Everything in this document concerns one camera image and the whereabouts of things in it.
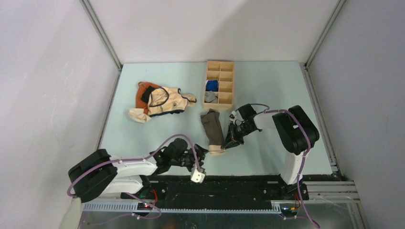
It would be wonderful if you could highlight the striped grey rolled underwear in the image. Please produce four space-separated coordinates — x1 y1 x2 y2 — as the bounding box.
204 91 218 104

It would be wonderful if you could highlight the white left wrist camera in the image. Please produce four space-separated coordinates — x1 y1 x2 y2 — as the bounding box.
191 167 206 183

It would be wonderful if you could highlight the brown boxer briefs beige waistband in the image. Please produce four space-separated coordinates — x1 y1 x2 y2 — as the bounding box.
200 109 225 155

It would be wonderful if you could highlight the wooden compartment organizer box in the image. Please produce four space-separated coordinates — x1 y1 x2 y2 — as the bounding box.
202 61 235 111

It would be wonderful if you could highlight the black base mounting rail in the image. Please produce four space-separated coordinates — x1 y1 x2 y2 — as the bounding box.
134 175 309 210

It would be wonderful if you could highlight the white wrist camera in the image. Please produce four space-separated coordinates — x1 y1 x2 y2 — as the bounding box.
229 111 238 125
191 167 206 183

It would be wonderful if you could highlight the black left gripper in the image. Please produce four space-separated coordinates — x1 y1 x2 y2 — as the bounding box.
170 144 209 172

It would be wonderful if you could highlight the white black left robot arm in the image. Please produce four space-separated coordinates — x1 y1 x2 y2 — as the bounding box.
67 138 209 203

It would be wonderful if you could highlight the beige underwear pile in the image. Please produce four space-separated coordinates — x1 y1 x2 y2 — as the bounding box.
128 87 197 123

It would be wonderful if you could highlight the blue rolled underwear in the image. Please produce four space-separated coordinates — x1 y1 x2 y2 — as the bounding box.
205 80 219 92

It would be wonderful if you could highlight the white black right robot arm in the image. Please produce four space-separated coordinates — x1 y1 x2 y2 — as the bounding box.
221 104 320 199

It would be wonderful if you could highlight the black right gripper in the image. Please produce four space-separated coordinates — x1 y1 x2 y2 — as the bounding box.
222 122 254 150

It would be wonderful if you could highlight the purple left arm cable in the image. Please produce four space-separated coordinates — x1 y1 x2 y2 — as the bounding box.
66 134 203 227

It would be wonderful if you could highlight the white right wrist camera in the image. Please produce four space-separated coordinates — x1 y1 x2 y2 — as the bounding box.
229 111 238 125

